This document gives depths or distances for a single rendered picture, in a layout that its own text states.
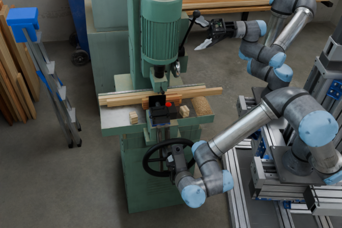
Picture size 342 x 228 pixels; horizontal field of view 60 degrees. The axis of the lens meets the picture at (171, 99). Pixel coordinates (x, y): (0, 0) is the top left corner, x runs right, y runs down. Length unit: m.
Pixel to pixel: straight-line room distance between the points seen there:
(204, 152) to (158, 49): 0.51
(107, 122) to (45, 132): 1.36
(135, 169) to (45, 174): 0.95
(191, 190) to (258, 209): 1.13
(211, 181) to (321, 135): 0.39
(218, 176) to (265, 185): 0.55
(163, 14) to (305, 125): 0.69
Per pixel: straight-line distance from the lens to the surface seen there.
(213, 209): 2.30
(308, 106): 1.04
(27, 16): 2.01
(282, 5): 1.71
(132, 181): 1.90
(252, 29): 1.42
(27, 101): 2.83
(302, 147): 1.47
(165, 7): 1.25
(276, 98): 1.10
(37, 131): 2.87
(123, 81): 1.94
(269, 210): 2.16
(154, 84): 1.50
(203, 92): 1.68
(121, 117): 1.55
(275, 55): 1.43
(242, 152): 2.38
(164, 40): 1.33
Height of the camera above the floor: 1.99
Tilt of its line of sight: 41 degrees down
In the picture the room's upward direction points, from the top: 4 degrees clockwise
